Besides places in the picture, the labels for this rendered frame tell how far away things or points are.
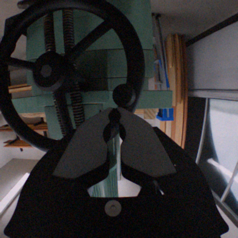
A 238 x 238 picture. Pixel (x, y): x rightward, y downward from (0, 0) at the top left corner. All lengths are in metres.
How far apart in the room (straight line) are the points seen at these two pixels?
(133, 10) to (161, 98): 0.30
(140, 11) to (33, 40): 0.37
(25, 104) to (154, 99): 0.46
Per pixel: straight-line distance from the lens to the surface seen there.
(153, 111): 0.39
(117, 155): 0.82
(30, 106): 0.47
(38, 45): 0.48
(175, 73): 1.75
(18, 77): 3.82
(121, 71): 0.36
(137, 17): 0.44
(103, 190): 0.66
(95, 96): 0.26
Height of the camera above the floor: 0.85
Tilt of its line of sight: 13 degrees up
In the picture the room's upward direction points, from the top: 178 degrees clockwise
